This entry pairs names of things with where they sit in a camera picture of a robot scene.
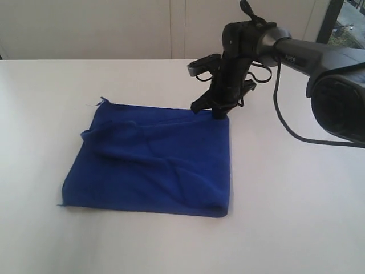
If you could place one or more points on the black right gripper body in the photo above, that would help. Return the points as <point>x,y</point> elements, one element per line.
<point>233,79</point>

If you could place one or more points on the blue microfiber cloth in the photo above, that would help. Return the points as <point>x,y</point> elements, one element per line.
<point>150,159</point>

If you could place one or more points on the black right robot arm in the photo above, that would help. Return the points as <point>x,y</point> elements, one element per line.
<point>336,76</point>

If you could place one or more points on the beige cabinet doors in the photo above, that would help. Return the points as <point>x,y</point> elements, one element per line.
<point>114,29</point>

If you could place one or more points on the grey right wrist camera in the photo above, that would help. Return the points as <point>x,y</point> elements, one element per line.
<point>208,63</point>

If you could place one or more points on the dark window frame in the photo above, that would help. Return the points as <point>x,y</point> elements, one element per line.
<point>329,21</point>

